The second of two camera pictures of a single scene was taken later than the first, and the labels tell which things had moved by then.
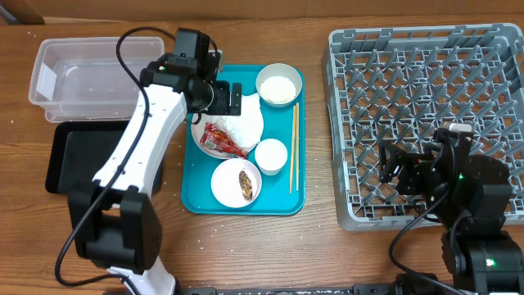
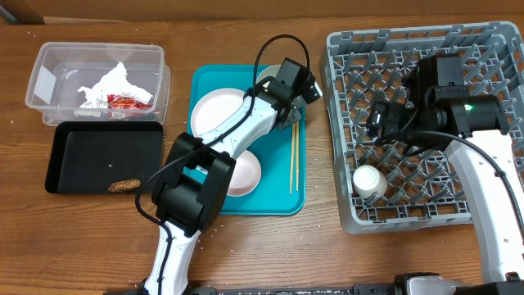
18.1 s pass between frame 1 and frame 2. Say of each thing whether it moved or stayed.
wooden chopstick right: stayed
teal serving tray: stayed
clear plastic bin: stayed
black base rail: stayed
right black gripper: moved
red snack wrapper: moved
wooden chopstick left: stayed
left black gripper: moved
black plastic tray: stayed
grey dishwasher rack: stayed
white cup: moved
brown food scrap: moved
